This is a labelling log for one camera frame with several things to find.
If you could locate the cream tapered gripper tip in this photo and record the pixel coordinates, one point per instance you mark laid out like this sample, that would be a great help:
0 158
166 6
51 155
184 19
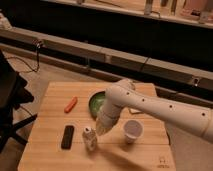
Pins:
104 125

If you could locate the small white bottle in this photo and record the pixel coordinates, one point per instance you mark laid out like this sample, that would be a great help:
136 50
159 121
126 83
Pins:
89 138

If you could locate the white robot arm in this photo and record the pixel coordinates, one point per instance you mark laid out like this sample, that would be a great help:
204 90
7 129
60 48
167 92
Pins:
193 119

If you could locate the green bowl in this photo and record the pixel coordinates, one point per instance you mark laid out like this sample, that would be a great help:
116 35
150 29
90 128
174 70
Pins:
95 102

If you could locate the white paper cup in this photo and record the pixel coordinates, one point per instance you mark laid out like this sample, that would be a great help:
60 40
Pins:
133 129

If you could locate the black remote control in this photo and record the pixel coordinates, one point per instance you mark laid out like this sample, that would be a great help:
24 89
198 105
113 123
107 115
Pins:
67 137

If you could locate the orange carrot toy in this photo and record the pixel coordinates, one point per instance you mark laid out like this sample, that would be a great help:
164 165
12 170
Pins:
71 104

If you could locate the wooden table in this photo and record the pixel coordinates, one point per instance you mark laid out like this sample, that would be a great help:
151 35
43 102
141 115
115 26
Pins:
150 152

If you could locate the black office chair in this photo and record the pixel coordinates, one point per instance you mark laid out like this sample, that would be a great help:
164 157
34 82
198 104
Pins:
12 95

